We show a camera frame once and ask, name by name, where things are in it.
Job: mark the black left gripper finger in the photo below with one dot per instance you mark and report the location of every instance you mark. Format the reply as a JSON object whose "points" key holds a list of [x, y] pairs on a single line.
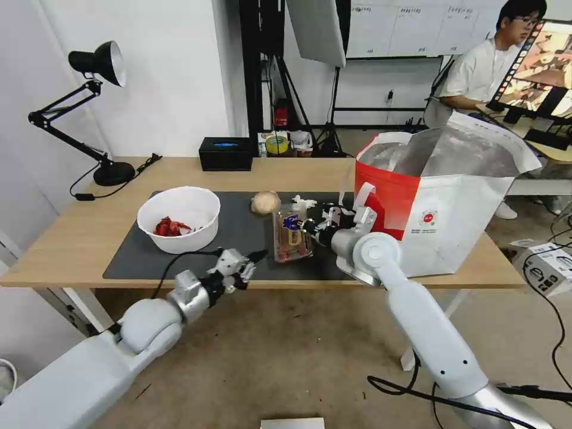
{"points": [[246, 275], [254, 258]]}

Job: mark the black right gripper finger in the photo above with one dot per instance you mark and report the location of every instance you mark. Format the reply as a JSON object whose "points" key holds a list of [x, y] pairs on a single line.
{"points": [[346, 209], [354, 227]]}

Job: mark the red and white takeout bag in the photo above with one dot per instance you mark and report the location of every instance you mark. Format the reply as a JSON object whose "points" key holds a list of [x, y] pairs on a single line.
{"points": [[447, 210]]}

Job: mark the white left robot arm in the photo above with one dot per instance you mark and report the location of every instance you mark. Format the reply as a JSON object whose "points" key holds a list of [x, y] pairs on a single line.
{"points": [[147, 324]]}

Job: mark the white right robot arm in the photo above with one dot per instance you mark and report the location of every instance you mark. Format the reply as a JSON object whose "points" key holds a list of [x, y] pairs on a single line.
{"points": [[420, 321]]}

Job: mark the white plastic bag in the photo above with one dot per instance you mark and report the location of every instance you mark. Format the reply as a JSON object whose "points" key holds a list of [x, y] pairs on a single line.
{"points": [[303, 142]]}

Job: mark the white crumpled tissue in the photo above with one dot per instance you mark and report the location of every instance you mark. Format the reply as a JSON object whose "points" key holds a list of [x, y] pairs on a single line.
{"points": [[304, 202]]}

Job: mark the clear plastic snack container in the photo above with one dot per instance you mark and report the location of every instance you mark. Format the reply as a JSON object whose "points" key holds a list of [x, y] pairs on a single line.
{"points": [[292, 241]]}

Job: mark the beige crumpled paper ball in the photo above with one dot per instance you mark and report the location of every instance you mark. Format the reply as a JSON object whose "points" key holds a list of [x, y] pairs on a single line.
{"points": [[265, 202]]}

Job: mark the white round bowl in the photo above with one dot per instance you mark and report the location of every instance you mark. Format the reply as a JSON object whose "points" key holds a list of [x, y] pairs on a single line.
{"points": [[183, 241]]}

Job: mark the red food scraps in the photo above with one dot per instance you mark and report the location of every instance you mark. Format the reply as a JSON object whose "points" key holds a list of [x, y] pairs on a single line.
{"points": [[167, 227]]}

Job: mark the dark grey table mat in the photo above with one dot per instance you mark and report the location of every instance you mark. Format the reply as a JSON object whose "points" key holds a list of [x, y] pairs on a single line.
{"points": [[134, 259]]}

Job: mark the yellow tape roll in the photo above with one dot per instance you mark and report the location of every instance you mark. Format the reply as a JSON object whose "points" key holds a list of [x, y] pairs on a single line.
{"points": [[277, 144]]}

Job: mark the black tripod stand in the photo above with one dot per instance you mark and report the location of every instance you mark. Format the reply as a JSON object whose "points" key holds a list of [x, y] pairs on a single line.
{"points": [[333, 111]]}

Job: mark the black rectangular box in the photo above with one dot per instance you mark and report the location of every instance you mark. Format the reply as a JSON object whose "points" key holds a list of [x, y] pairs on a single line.
{"points": [[225, 156]]}

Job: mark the red small device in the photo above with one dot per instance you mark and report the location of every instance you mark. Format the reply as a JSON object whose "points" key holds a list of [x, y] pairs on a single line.
{"points": [[281, 114]]}

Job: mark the wooden table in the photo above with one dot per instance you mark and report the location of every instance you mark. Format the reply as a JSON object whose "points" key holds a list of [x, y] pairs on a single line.
{"points": [[111, 178]]}

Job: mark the white robot front shell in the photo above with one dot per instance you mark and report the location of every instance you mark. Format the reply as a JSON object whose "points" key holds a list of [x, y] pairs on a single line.
{"points": [[292, 423]]}

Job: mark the black metal rack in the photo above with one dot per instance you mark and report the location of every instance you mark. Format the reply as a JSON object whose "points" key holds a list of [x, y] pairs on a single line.
{"points": [[250, 67]]}

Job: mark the white softbox panel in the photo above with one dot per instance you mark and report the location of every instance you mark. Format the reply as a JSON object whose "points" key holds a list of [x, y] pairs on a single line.
{"points": [[317, 31]]}

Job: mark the person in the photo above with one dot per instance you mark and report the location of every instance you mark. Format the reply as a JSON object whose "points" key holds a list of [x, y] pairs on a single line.
{"points": [[473, 71]]}

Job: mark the white whiteboard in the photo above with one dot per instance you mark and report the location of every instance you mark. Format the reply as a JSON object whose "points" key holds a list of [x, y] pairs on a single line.
{"points": [[415, 27]]}

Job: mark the printed cardboard box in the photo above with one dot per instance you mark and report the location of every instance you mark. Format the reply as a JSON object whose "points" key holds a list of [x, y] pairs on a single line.
{"points": [[547, 268]]}

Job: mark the light wooden desk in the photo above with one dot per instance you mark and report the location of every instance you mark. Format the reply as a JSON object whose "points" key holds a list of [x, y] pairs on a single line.
{"points": [[554, 152]]}

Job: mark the computer monitor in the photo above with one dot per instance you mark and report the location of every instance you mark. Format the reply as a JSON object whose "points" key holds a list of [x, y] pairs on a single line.
{"points": [[540, 67]]}

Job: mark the black desk lamp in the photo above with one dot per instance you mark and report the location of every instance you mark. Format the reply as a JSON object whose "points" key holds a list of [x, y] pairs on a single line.
{"points": [[109, 58]]}

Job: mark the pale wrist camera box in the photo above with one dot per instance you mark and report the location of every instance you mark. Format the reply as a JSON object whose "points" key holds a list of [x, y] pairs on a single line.
{"points": [[365, 216], [231, 260]]}

